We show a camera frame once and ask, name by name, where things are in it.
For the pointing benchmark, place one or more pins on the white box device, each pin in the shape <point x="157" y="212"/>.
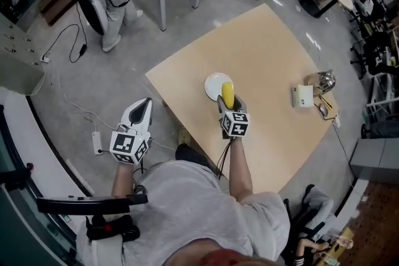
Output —
<point x="303" y="96"/>

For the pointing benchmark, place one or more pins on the person's dark trouser leg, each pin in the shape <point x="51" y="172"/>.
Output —
<point x="191" y="154"/>

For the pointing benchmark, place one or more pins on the grey office chair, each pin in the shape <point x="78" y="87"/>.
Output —
<point x="315" y="211"/>

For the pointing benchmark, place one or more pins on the white round plate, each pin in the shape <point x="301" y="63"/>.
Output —
<point x="213" y="85"/>

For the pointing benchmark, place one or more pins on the wooden chopsticks pair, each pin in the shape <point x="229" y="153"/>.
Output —
<point x="325" y="101"/>

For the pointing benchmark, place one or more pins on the brown perforated board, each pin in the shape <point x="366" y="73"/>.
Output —
<point x="378" y="218"/>

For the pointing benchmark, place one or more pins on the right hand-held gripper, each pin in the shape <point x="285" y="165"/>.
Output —
<point x="235" y="124"/>

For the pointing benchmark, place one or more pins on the person's right forearm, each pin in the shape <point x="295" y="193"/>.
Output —
<point x="240" y="165"/>

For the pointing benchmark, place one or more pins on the metal spoon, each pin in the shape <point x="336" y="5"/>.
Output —
<point x="322" y="109"/>

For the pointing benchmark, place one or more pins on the black pack with red button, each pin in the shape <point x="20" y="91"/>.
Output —
<point x="109" y="229"/>

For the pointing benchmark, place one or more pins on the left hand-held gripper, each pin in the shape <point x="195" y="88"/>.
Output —
<point x="126" y="146"/>

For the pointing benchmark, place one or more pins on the person's left forearm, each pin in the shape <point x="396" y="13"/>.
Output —
<point x="123" y="179"/>

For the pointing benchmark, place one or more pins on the person's grey shirt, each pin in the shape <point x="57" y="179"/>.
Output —
<point x="187" y="205"/>

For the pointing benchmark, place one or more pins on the long white power strip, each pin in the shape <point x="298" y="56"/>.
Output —
<point x="97" y="142"/>

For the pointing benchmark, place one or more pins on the black chair armrest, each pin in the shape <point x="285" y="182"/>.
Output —
<point x="87" y="204"/>

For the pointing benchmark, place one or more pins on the white wall plug adapter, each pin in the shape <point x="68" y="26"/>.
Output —
<point x="46" y="58"/>

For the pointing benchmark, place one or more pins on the white curved desk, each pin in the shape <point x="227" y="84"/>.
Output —
<point x="40" y="146"/>

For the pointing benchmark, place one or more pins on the person's beige shoe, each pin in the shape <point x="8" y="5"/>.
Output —
<point x="184" y="135"/>

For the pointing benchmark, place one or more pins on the shiny metal kettle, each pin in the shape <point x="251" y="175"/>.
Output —
<point x="326" y="81"/>

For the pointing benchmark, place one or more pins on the small white power strip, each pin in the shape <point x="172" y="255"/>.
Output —
<point x="336" y="121"/>

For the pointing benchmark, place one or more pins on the yellow corn cob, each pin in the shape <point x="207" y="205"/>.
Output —
<point x="227" y="95"/>

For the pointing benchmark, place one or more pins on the grey metal cabinet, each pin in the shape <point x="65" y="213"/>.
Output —
<point x="18" y="56"/>

